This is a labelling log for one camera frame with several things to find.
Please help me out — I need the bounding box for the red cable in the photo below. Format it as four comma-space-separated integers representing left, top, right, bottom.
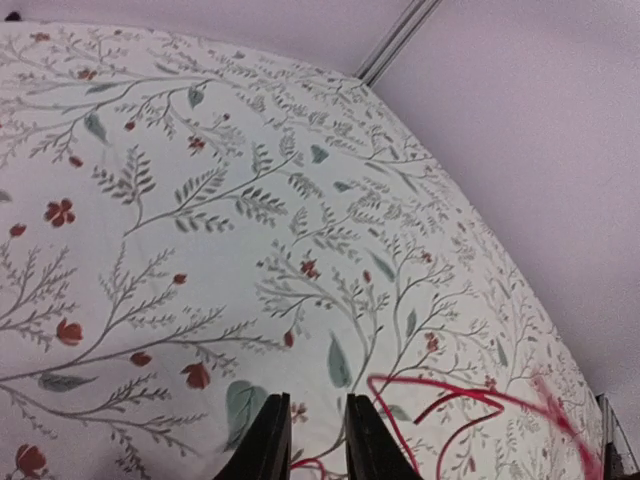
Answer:
289, 372, 604, 480

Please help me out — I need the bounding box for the front aluminium rail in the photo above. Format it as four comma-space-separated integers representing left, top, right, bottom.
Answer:
596, 394, 639, 480

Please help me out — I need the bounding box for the right aluminium frame post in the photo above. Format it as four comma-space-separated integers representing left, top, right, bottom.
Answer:
354, 0, 442, 87

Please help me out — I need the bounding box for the floral patterned table mat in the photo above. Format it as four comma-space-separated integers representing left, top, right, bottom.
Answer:
1, 21, 603, 479

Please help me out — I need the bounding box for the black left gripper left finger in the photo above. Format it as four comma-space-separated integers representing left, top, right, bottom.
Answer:
214, 393, 292, 480

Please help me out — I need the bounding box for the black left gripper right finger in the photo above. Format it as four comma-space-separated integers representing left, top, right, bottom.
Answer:
345, 394, 420, 480

